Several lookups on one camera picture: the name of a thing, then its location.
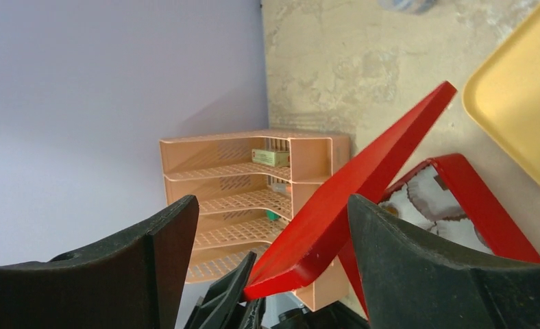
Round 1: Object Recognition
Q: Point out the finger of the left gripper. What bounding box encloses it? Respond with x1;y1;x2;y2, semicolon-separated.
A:
184;252;257;329

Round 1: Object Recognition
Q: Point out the green paper box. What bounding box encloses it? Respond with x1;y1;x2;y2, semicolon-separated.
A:
251;149;291;168

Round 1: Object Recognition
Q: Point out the red box lid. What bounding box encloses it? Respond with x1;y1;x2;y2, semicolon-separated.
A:
243;82;456;302

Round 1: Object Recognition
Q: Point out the red compartment chocolate box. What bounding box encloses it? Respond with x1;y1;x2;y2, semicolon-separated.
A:
373;154;540;264

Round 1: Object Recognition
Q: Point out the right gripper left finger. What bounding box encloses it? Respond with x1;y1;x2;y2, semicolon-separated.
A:
0;195;199;328

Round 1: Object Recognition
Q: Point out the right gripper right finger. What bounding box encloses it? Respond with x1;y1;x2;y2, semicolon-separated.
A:
347;195;540;328

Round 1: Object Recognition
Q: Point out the pink plastic file rack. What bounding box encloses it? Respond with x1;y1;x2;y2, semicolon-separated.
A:
159;130;350;284

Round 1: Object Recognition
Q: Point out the yellow plastic tray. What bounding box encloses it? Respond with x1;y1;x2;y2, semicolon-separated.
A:
462;4;540;186

